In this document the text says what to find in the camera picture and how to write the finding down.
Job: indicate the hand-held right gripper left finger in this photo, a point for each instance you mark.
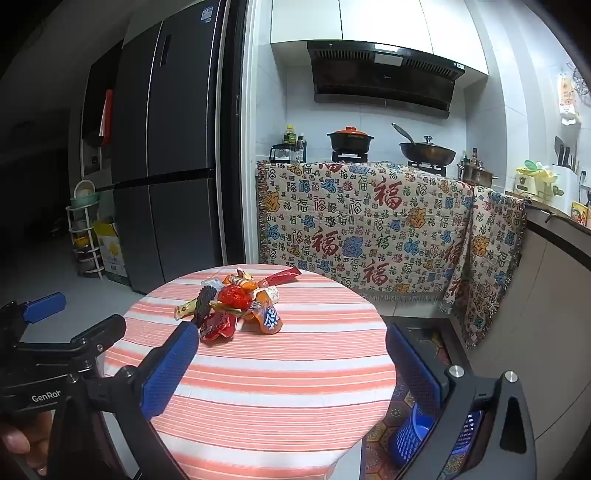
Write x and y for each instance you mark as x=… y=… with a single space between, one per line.
x=166 y=369

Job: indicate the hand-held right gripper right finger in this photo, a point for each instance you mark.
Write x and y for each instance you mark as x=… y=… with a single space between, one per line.
x=415 y=371

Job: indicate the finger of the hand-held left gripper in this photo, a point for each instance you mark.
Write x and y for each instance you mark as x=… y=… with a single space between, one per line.
x=44 y=307
x=99 y=334

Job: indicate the yellow stick wrapper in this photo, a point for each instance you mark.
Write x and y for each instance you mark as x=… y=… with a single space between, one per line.
x=186 y=310

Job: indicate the red jelly packet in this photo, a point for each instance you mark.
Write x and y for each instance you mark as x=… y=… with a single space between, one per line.
x=217 y=330

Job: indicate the blue plastic basket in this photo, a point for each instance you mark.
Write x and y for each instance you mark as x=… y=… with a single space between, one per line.
x=411 y=436

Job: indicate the round red candy bag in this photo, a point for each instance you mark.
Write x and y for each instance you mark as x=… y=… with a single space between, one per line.
x=233 y=297

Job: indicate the orange snack packet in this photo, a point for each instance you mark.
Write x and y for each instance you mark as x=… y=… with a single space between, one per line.
x=268 y=319

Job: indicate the orange yellow candy wrapper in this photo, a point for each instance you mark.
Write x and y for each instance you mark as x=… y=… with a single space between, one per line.
x=238 y=277

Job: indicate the beige brown wrapper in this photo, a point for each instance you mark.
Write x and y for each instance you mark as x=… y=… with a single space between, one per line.
x=270 y=293

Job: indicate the long red snack packet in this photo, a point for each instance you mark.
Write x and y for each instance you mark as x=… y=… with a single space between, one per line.
x=282 y=277

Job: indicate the person's left hand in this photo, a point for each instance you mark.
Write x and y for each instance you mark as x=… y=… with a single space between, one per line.
x=16 y=443

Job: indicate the hexagon patterned floor mat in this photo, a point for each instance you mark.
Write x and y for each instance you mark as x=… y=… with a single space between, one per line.
x=392 y=413

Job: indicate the white storage rack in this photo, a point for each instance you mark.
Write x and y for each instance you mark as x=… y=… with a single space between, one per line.
x=85 y=240

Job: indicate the cardboard box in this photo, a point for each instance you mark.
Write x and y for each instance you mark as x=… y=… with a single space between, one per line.
x=113 y=251

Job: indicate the pink striped tablecloth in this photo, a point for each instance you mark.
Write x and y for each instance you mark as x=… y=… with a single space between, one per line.
x=277 y=397

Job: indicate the green plastic basin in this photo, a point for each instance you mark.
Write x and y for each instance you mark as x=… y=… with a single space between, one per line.
x=85 y=199

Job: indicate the narrow printed blanket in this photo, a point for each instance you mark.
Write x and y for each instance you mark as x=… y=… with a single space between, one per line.
x=494 y=240

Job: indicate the white kitchen counter cabinet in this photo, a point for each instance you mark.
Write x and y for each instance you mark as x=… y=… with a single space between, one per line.
x=545 y=286

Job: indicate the large printed blanket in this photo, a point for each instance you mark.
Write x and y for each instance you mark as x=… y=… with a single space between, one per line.
x=369 y=221

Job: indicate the red hanging cloth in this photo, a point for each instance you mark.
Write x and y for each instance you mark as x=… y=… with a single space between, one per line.
x=107 y=117

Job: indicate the steel pot with lid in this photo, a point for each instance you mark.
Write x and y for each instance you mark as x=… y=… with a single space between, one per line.
x=475 y=175

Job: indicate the dark grey refrigerator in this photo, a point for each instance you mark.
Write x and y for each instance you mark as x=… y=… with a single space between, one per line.
x=184 y=138

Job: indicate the black wok with lid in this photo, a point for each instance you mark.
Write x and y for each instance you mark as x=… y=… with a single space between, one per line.
x=427 y=153

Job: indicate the small condiment bottles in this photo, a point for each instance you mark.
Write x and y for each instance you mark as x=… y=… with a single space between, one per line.
x=470 y=159

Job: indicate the yellow green plastic container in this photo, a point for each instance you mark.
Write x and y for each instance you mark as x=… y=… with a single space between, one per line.
x=535 y=182

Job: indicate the black gas stove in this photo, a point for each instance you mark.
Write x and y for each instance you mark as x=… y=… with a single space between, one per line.
x=348 y=157

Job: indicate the white knife block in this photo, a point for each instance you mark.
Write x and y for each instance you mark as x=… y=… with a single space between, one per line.
x=564 y=184

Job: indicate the black clay pot orange lid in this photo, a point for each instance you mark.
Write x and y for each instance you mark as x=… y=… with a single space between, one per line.
x=349 y=141

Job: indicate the glass kettle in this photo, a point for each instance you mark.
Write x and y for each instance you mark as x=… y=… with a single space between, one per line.
x=280 y=154

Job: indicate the dark sauce bottle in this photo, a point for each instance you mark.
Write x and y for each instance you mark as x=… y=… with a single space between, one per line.
x=300 y=150

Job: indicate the yellow-capped oil bottle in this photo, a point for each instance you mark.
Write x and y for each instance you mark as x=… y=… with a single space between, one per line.
x=289 y=141

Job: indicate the black range hood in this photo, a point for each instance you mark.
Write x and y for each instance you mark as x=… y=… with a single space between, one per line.
x=378 y=78

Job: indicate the hanging paper packet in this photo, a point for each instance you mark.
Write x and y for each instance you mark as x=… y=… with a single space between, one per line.
x=567 y=99

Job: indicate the white upper cabinets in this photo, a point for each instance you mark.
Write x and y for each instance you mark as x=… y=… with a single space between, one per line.
x=378 y=23

